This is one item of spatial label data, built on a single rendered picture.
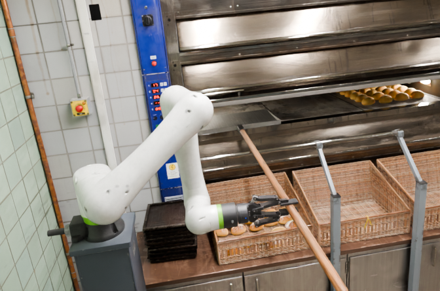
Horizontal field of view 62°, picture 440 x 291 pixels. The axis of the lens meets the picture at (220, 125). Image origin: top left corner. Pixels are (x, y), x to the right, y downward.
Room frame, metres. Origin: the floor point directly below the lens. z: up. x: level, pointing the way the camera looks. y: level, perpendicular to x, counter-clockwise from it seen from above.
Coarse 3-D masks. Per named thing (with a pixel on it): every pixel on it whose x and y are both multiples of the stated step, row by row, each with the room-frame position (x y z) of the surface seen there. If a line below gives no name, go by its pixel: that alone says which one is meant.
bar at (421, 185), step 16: (304, 144) 1.90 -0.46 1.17; (320, 144) 1.90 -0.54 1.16; (400, 144) 1.94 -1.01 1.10; (208, 160) 1.84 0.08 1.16; (320, 160) 1.87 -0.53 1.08; (416, 176) 1.78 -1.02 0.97; (416, 192) 1.76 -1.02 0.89; (336, 208) 1.68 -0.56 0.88; (416, 208) 1.75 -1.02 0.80; (336, 224) 1.68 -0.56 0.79; (416, 224) 1.74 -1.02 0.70; (336, 240) 1.68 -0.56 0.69; (416, 240) 1.73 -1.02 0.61; (336, 256) 1.68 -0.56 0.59; (416, 256) 1.73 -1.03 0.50; (416, 272) 1.73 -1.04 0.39; (416, 288) 1.73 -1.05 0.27
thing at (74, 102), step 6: (84, 96) 2.13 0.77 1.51; (72, 102) 2.06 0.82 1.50; (78, 102) 2.07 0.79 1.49; (90, 102) 2.14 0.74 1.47; (72, 108) 2.06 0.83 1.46; (84, 108) 2.07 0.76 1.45; (90, 108) 2.11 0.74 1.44; (78, 114) 2.06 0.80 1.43; (84, 114) 2.07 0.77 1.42; (90, 114) 2.08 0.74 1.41
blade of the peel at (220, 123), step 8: (240, 112) 2.60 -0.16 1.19; (248, 112) 2.58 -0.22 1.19; (256, 112) 2.57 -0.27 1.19; (264, 112) 2.55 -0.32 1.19; (216, 120) 2.47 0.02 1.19; (224, 120) 2.45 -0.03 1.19; (232, 120) 2.44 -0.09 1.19; (240, 120) 2.42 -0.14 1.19; (248, 120) 2.40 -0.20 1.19; (256, 120) 2.39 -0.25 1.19; (264, 120) 2.37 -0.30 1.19; (272, 120) 2.35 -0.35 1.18; (280, 120) 2.27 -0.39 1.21; (208, 128) 2.31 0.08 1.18; (216, 128) 2.22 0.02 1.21; (224, 128) 2.23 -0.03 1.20; (232, 128) 2.24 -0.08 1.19
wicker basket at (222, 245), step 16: (256, 176) 2.22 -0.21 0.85; (224, 192) 2.17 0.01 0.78; (256, 192) 2.19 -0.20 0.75; (272, 192) 2.20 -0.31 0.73; (288, 192) 2.17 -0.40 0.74; (272, 208) 2.17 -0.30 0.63; (224, 240) 1.72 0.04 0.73; (240, 240) 1.73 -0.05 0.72; (256, 240) 1.74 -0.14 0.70; (272, 240) 1.75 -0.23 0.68; (288, 240) 1.77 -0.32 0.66; (304, 240) 1.78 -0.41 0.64; (224, 256) 1.78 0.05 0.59; (240, 256) 1.73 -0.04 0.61; (256, 256) 1.74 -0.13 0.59
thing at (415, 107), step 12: (384, 108) 2.39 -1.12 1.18; (396, 108) 2.36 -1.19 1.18; (408, 108) 2.36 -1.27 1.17; (420, 108) 2.37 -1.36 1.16; (432, 108) 2.38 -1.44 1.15; (300, 120) 2.31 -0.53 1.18; (312, 120) 2.29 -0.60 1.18; (324, 120) 2.30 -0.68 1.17; (336, 120) 2.31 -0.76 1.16; (348, 120) 2.32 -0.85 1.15; (216, 132) 2.22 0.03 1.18; (228, 132) 2.23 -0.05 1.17; (252, 132) 2.25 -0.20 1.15
